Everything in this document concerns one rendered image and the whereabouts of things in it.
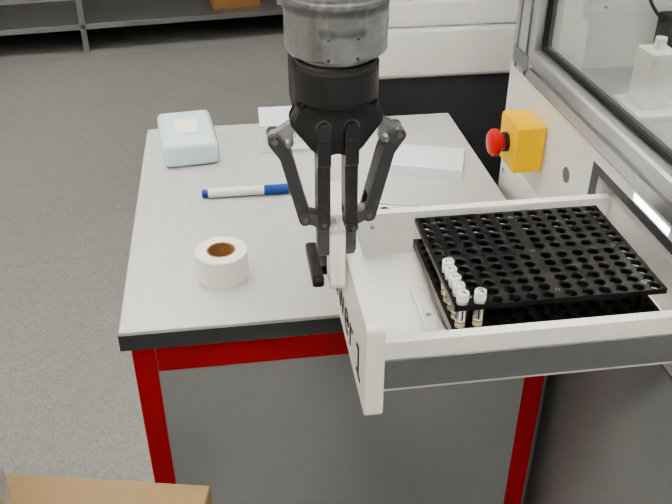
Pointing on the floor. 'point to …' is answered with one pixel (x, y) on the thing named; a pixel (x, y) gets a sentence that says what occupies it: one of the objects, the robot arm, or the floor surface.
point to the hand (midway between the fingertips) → (335, 251)
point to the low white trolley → (297, 348)
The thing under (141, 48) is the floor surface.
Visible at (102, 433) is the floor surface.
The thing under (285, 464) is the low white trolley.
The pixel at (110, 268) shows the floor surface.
